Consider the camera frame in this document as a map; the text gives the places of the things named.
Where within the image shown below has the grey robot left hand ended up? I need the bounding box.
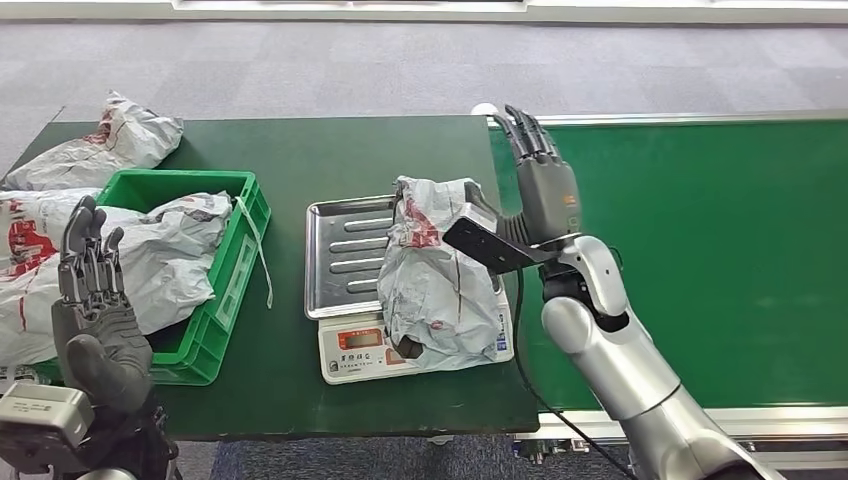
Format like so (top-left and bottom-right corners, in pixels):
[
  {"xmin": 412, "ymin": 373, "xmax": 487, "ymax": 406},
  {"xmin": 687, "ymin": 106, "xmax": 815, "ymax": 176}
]
[{"xmin": 51, "ymin": 195, "xmax": 155, "ymax": 412}]

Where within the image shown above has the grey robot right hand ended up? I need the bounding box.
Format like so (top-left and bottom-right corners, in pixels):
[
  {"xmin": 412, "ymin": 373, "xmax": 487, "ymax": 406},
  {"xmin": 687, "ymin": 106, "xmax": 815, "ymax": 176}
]
[{"xmin": 462, "ymin": 103, "xmax": 584, "ymax": 248}]

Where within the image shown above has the grey poly mailer package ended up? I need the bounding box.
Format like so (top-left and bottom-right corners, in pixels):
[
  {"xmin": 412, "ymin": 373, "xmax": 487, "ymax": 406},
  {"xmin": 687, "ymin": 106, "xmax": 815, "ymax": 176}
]
[{"xmin": 377, "ymin": 175, "xmax": 508, "ymax": 372}]

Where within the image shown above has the white mailer package red picture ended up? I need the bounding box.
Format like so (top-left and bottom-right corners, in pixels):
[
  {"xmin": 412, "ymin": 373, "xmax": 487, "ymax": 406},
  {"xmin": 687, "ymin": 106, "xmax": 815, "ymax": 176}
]
[{"xmin": 0, "ymin": 188, "xmax": 144, "ymax": 283}]

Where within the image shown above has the grey mailer package red print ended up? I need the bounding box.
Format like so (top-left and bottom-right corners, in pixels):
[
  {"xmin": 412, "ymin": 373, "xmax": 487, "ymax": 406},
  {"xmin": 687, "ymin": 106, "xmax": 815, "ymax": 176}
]
[{"xmin": 3, "ymin": 91, "xmax": 185, "ymax": 192}]

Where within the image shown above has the small white printed bag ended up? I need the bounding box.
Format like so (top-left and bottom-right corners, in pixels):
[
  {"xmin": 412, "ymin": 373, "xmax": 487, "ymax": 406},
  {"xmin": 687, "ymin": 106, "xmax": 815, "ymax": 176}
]
[{"xmin": 0, "ymin": 362, "xmax": 61, "ymax": 392}]

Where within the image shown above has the green plastic crate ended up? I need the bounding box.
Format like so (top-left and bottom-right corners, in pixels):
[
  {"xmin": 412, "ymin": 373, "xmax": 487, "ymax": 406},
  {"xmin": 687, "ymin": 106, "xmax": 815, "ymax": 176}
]
[{"xmin": 29, "ymin": 168, "xmax": 273, "ymax": 387}]

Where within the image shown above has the white scale with steel tray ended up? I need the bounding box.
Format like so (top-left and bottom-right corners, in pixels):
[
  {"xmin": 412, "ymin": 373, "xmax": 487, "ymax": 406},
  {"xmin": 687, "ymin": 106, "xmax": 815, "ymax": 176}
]
[{"xmin": 304, "ymin": 193, "xmax": 515, "ymax": 386}]

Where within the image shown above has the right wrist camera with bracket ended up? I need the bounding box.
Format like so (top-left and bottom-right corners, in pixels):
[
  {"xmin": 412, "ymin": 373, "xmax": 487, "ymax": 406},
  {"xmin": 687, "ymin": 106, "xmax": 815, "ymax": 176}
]
[{"xmin": 442, "ymin": 203, "xmax": 564, "ymax": 274}]

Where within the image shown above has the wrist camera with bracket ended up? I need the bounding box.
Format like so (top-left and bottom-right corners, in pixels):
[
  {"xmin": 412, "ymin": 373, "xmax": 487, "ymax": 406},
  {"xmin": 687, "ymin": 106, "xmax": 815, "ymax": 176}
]
[
  {"xmin": 442, "ymin": 203, "xmax": 564, "ymax": 274},
  {"xmin": 0, "ymin": 382, "xmax": 95, "ymax": 475}
]

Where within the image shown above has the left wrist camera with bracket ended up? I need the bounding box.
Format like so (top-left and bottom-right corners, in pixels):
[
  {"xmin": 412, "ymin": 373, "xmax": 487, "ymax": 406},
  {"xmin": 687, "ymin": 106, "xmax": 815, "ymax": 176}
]
[{"xmin": 0, "ymin": 382, "xmax": 95, "ymax": 475}]

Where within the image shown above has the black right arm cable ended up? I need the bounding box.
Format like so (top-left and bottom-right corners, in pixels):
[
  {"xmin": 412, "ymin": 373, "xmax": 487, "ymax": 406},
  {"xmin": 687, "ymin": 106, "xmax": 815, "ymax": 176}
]
[{"xmin": 513, "ymin": 264, "xmax": 637, "ymax": 480}]

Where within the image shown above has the white plastic strap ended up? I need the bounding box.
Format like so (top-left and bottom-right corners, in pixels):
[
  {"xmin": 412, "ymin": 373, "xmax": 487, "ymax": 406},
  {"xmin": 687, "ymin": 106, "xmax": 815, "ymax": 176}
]
[{"xmin": 235, "ymin": 196, "xmax": 274, "ymax": 309}]

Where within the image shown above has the green conveyor belt aluminium frame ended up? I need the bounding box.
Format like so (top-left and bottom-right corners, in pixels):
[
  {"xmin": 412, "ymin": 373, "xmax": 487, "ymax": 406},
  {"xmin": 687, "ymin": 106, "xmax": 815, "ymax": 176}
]
[{"xmin": 486, "ymin": 109, "xmax": 848, "ymax": 465}]

